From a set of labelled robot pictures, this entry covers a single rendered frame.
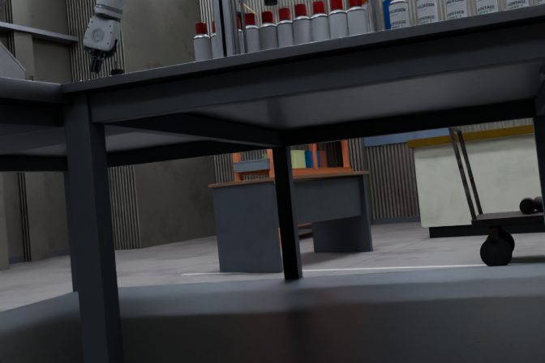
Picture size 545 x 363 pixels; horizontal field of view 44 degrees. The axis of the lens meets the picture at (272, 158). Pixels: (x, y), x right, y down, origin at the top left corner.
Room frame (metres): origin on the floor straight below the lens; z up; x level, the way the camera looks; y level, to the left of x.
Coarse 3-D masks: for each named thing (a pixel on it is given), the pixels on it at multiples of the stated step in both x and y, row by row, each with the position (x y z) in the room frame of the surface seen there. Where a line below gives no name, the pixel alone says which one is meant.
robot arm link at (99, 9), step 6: (96, 6) 2.07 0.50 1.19; (102, 6) 2.05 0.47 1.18; (108, 6) 2.05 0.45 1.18; (96, 12) 2.08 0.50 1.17; (102, 12) 2.05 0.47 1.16; (108, 12) 2.05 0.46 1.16; (114, 12) 2.06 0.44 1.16; (120, 12) 2.08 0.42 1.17; (114, 18) 2.08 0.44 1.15; (120, 18) 2.09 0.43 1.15
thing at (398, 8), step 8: (392, 0) 1.81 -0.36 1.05; (400, 0) 1.79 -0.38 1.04; (392, 8) 1.80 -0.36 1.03; (400, 8) 1.79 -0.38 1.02; (408, 8) 1.81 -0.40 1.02; (392, 16) 1.80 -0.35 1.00; (400, 16) 1.79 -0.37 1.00; (408, 16) 1.80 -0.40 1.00; (392, 24) 1.80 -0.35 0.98; (400, 24) 1.79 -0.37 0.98; (408, 24) 1.79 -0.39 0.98
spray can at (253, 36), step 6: (246, 18) 1.92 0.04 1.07; (252, 18) 1.92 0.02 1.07; (246, 24) 1.92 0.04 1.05; (252, 24) 1.92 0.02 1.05; (252, 30) 1.91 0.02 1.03; (258, 30) 1.93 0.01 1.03; (252, 36) 1.91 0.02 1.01; (258, 36) 1.92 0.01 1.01; (252, 42) 1.91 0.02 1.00; (258, 42) 1.92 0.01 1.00; (252, 48) 1.91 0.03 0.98; (258, 48) 1.92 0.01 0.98
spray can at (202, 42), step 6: (198, 24) 1.97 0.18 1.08; (204, 24) 1.98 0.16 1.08; (198, 30) 1.97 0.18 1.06; (204, 30) 1.98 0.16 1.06; (198, 36) 1.97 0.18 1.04; (204, 36) 1.96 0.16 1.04; (198, 42) 1.97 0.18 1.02; (204, 42) 1.96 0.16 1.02; (210, 42) 1.98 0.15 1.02; (198, 48) 1.97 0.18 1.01; (204, 48) 1.96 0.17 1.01; (210, 48) 1.98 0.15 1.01; (198, 54) 1.97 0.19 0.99; (204, 54) 1.96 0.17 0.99; (210, 54) 1.97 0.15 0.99; (198, 60) 1.97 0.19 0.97
